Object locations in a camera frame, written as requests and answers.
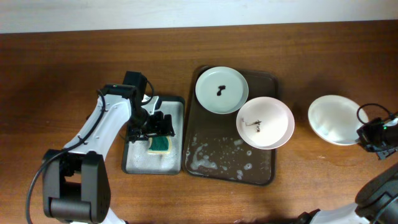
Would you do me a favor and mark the green yellow sponge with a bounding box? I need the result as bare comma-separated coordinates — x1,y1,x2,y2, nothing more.
148,136,172,154

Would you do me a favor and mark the white plate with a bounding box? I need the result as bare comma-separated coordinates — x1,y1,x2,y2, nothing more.
308,95,369,146

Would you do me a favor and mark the pale green plate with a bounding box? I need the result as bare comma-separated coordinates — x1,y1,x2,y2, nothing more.
195,67,249,114

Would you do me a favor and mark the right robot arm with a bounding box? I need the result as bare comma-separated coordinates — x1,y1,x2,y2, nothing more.
295,118,397,224

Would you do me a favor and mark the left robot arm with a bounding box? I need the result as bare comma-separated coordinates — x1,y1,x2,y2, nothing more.
41,72,175,223

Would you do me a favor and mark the small grey metal tray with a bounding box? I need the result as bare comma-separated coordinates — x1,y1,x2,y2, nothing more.
121,96,185,175

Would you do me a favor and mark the large brown tray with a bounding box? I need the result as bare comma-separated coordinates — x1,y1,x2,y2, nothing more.
182,65,279,187

